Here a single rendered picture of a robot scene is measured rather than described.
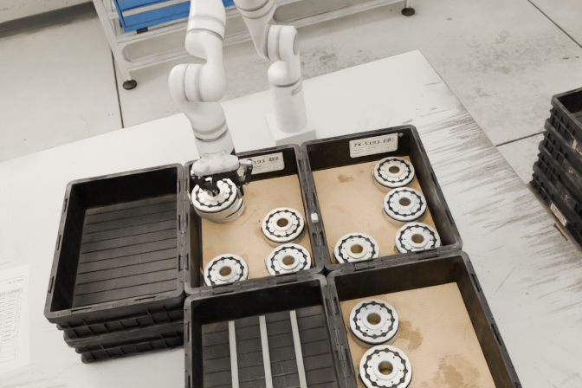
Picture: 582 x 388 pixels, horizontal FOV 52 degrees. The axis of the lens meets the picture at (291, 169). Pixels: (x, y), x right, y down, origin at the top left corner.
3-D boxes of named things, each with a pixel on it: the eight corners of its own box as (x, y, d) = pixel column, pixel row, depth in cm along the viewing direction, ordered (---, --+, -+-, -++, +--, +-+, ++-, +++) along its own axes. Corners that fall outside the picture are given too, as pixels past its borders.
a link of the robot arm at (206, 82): (216, 93, 106) (227, 23, 110) (170, 92, 108) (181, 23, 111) (228, 108, 113) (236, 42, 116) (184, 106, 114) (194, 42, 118)
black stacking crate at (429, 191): (304, 174, 162) (300, 144, 154) (411, 156, 162) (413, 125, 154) (329, 300, 134) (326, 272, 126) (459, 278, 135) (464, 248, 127)
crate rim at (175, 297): (70, 186, 154) (67, 180, 153) (184, 167, 155) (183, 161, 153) (46, 325, 127) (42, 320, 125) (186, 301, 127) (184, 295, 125)
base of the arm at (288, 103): (271, 119, 181) (262, 74, 168) (299, 108, 183) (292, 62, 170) (284, 137, 175) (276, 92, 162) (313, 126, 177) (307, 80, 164)
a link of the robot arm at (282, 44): (299, 18, 157) (306, 71, 169) (265, 17, 159) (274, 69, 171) (291, 39, 151) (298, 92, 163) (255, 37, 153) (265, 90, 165)
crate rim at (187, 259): (185, 167, 155) (183, 161, 153) (300, 148, 155) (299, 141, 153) (186, 301, 127) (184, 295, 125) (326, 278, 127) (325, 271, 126)
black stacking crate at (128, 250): (84, 210, 161) (67, 182, 153) (192, 192, 161) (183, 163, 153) (64, 345, 134) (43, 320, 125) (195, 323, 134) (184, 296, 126)
